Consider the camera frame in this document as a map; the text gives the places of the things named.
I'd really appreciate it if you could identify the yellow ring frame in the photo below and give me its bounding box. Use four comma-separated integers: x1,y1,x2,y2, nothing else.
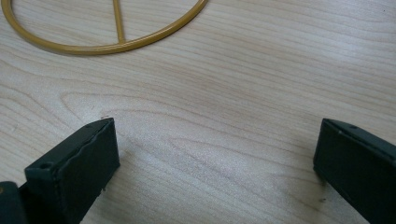
0,0,209,56

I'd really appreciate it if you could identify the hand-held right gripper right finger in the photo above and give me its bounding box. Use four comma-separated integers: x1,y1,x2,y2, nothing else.
312,118,396,224

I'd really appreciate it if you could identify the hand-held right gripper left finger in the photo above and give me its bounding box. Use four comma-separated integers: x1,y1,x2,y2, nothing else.
18,117,121,224

